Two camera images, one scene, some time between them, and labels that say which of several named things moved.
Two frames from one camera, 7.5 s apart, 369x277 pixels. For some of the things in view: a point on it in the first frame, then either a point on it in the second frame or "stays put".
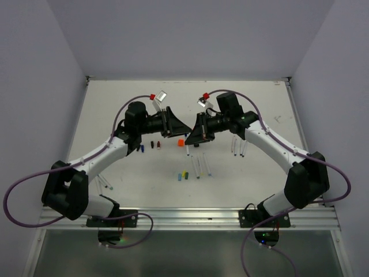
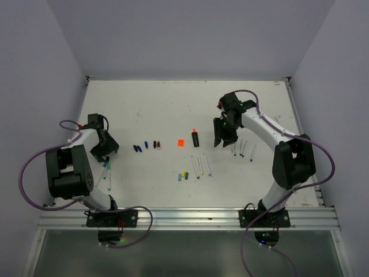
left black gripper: (171, 126) -> (111, 146)
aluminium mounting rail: (317, 217) stays put
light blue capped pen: (209, 173) stays put
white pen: (195, 168) stays put
